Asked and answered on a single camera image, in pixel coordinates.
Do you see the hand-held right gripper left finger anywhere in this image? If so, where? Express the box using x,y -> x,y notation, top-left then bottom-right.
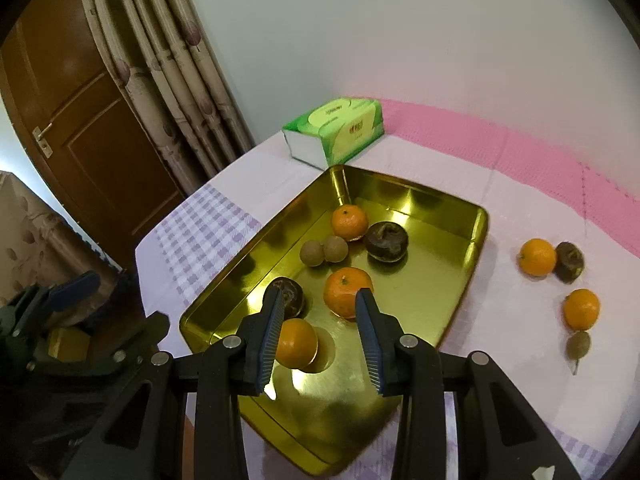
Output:
60,287 -> 287,480

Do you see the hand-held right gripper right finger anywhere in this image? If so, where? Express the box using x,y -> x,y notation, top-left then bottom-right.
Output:
354,287 -> 583,480

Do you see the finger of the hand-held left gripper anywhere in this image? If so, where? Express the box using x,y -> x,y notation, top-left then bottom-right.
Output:
47,270 -> 101,312
35,311 -> 172,377

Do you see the orange mandarin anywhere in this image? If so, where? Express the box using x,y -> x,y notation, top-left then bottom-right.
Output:
275,318 -> 319,368
331,204 -> 370,241
323,267 -> 375,320
563,288 -> 601,332
517,238 -> 558,276

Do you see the dark purple mangosteen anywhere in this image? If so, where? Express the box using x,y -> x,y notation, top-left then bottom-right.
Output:
264,276 -> 304,320
363,221 -> 410,262
554,241 -> 586,282

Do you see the red tin box gold inside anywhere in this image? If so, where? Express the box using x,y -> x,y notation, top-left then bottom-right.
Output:
178,164 -> 490,477

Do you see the floral cloth cover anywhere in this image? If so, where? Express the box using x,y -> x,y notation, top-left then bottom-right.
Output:
0,170 -> 123,306

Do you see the pink purple checked tablecloth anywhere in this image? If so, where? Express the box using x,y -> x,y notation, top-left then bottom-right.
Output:
135,130 -> 640,480

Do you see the brown wooden door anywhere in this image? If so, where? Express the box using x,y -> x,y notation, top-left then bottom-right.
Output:
0,0 -> 186,266

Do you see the green tissue pack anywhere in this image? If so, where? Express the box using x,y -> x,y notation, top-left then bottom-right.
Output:
281,97 -> 387,170

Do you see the beige floral curtain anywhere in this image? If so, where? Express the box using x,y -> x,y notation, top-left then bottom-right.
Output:
77,0 -> 256,196

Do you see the pink foam mat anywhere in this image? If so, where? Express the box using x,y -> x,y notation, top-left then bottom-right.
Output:
375,97 -> 640,261

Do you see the metal door handle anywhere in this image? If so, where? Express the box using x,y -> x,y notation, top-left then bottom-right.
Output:
32,122 -> 53,157

